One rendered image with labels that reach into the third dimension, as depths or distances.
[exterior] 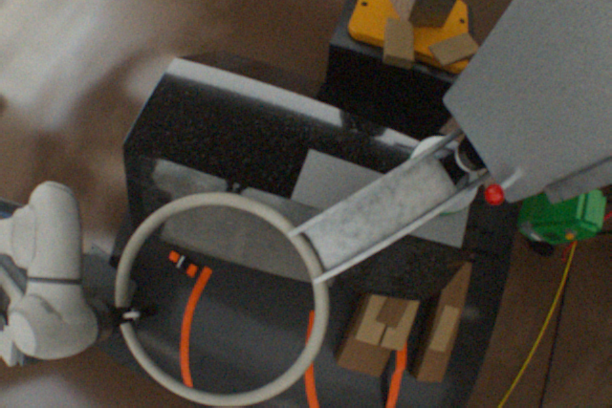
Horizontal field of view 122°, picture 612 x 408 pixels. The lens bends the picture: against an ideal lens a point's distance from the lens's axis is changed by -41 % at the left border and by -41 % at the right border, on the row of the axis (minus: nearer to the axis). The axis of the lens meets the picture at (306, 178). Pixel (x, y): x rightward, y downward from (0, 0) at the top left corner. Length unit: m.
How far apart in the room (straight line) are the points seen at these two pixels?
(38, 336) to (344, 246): 0.58
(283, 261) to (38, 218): 0.65
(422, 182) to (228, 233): 0.56
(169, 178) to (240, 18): 1.75
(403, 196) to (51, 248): 0.65
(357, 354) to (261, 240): 0.90
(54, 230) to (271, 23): 2.07
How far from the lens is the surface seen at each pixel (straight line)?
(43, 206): 0.52
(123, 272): 0.71
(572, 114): 0.38
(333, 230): 0.62
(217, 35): 2.32
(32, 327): 0.47
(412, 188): 0.62
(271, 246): 0.83
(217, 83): 0.90
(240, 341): 1.64
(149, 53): 2.48
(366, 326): 1.38
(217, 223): 0.86
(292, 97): 0.83
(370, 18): 1.19
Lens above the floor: 1.55
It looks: 74 degrees down
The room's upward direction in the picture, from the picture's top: straight up
